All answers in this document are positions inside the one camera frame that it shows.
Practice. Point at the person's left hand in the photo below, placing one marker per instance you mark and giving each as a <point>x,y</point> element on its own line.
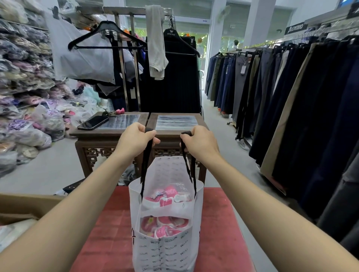
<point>131,141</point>

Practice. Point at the person's right hand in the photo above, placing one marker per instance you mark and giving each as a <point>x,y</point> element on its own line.
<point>203,144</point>

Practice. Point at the person's right thumb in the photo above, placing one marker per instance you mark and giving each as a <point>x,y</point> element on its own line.
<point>185,137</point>

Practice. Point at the person's left thumb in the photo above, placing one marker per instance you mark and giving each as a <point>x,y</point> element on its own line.
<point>153,140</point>

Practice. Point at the person's left forearm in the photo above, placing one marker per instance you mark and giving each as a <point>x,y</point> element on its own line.
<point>67,213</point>

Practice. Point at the person's right forearm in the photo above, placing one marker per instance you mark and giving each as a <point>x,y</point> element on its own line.
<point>274,218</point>

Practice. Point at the dark wooden carved table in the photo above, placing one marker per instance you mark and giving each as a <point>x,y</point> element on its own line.
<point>92,145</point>
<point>175,122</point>

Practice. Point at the key bunch with pink charm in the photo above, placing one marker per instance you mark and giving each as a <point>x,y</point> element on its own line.
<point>115,112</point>

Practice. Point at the black hanging garment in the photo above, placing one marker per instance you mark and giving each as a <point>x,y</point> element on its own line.
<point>171,84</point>

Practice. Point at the pink packaged garment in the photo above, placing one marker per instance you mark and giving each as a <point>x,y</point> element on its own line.
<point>167,196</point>
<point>164,225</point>

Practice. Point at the black smartphone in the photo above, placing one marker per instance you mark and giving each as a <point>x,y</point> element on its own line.
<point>93,122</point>

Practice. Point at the metal clothes rack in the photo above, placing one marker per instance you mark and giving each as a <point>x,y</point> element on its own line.
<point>123,70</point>

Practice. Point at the white price tag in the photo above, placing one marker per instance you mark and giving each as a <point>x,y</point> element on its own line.
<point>243,69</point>

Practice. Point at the black object on floor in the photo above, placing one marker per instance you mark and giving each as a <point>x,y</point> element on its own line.
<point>71,187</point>

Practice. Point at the beige cloth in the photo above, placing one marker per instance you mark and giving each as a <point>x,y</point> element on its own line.
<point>155,42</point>

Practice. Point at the red felt mat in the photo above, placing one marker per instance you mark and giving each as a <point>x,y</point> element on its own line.
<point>221,232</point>

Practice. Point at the black hanger with logo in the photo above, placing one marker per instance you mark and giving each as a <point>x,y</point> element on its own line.
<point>171,33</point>

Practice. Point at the large white plastic bag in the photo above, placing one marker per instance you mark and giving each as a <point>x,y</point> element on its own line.
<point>81,61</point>

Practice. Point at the empty black clothes hanger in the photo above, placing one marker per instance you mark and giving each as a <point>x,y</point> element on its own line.
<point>106,26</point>

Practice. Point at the row of hanging trousers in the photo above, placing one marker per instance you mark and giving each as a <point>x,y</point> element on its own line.
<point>308,112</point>

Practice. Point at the pile of packaged garments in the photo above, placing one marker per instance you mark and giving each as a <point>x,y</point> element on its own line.
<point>25,84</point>

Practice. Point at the brown cardboard box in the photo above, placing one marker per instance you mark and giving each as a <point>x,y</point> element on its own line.
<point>25,206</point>

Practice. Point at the black shop sign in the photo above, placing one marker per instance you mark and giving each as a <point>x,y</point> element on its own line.
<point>296,28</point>

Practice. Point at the clear plastic garment packet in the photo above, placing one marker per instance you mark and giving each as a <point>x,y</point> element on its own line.
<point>14,232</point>

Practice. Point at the white wall fan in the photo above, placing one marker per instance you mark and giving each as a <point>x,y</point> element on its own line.
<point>224,13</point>

